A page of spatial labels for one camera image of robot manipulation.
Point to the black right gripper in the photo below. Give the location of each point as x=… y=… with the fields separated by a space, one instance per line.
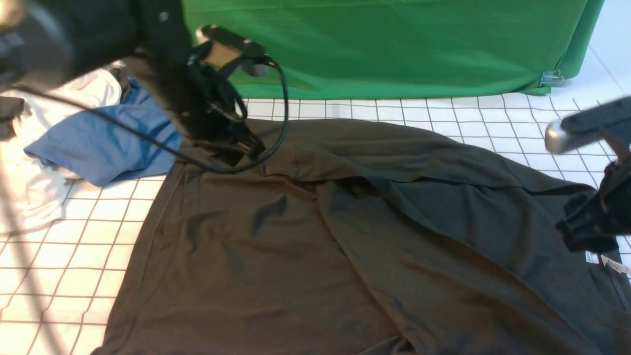
x=594 y=223

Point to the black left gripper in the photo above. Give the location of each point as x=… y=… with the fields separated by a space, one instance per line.
x=206 y=108

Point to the dark gray long-sleeved shirt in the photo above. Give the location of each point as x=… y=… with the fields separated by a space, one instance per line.
x=363 y=238

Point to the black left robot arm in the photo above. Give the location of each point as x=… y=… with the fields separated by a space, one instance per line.
x=48 y=43

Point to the blue shirt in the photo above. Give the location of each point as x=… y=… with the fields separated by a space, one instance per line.
x=100 y=152

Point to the white shirt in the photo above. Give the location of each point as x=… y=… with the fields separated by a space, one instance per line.
x=36 y=192

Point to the green backdrop cloth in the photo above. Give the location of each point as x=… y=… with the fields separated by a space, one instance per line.
x=391 y=49

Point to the metal binder clip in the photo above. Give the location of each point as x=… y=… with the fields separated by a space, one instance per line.
x=551 y=79

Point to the dark gray crumpled garment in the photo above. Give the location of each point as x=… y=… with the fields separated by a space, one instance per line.
x=10 y=109

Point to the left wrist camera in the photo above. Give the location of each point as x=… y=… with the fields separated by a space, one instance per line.
x=221 y=46

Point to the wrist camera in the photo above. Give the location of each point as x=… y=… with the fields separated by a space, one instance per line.
x=609 y=121
x=221 y=46

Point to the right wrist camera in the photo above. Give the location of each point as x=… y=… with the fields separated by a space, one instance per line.
x=609 y=121

